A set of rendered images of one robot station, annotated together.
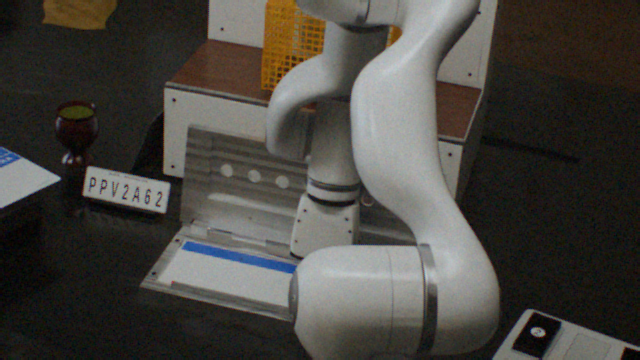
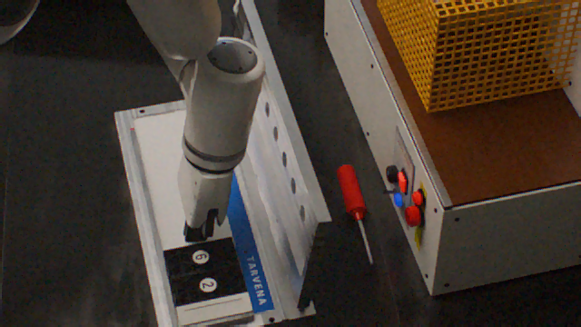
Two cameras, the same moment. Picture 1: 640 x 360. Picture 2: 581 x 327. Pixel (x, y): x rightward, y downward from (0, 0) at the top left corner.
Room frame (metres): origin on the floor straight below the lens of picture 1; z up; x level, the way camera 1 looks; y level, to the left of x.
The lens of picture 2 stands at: (1.28, -0.96, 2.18)
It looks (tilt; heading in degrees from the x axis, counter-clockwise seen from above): 48 degrees down; 63
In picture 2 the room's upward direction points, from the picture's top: 1 degrees counter-clockwise
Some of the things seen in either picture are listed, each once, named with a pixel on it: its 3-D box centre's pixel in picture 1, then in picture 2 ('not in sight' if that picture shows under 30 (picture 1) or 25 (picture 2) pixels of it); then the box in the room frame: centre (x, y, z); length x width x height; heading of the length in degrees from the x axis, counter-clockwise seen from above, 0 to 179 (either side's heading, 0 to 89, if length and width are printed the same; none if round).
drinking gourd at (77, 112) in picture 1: (77, 135); not in sight; (2.01, 0.47, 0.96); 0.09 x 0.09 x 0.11
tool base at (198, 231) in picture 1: (287, 283); (207, 206); (1.65, 0.04, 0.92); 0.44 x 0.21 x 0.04; 77
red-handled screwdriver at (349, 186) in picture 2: not in sight; (358, 215); (1.83, -0.07, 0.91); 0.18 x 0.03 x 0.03; 73
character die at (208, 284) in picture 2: not in sight; (208, 287); (1.58, -0.10, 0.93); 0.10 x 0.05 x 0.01; 167
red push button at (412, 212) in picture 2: not in sight; (414, 215); (1.86, -0.18, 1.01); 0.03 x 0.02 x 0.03; 77
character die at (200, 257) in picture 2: not in sight; (201, 259); (1.60, -0.05, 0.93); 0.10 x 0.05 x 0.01; 167
